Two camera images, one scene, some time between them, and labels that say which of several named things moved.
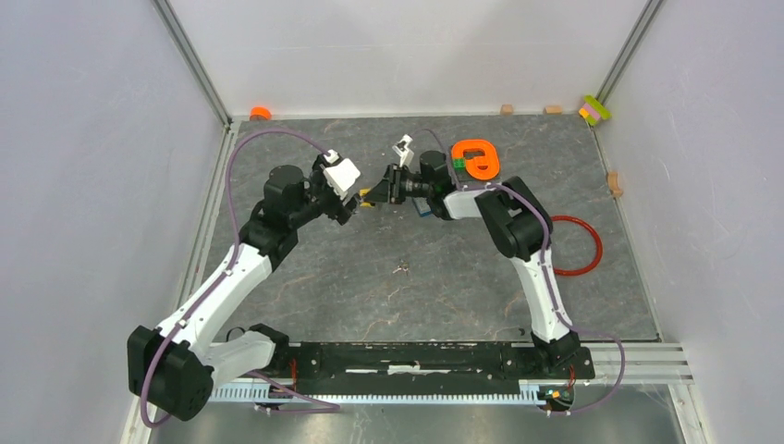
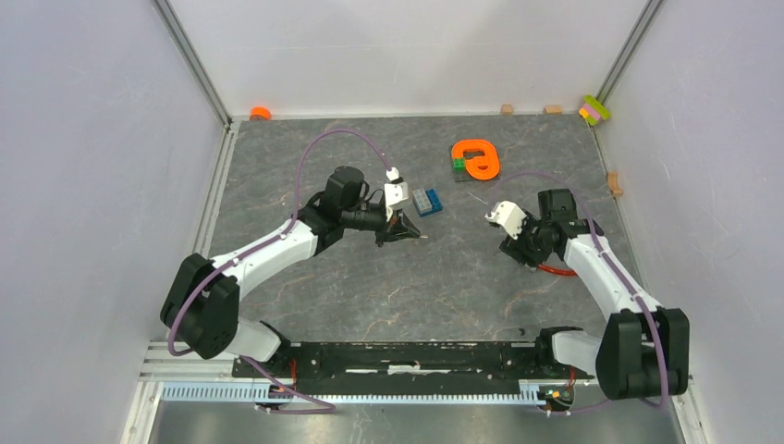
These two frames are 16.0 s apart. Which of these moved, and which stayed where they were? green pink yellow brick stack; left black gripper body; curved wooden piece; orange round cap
Moved: left black gripper body
Stayed: orange round cap; curved wooden piece; green pink yellow brick stack
